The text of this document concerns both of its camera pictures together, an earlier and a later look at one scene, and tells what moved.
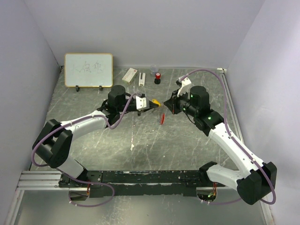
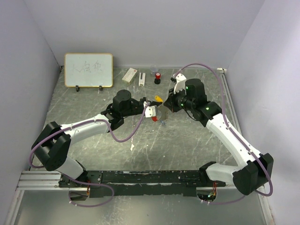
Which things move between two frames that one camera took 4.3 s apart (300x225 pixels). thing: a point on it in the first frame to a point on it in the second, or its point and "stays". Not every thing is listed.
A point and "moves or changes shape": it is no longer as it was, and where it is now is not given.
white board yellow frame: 88,70 stays
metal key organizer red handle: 162,118 moves or changes shape
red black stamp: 157,80 stays
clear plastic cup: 153,69 stays
